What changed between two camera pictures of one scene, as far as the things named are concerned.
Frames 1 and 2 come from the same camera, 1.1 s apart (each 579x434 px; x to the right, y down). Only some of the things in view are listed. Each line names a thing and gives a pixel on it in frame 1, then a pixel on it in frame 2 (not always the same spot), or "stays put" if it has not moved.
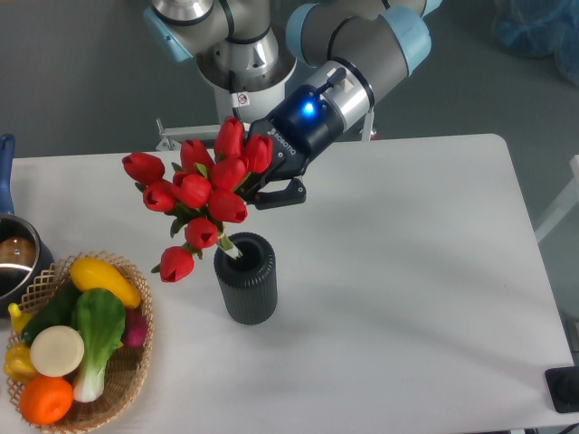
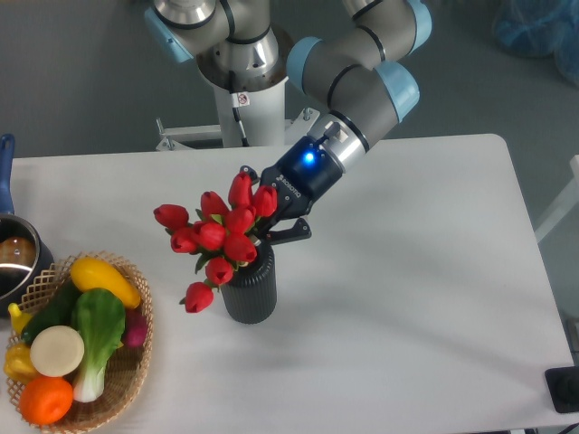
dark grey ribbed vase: (249, 282) stays put
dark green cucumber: (57, 313) stays put
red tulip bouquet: (202, 193) -> (221, 237)
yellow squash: (89, 273) stays put
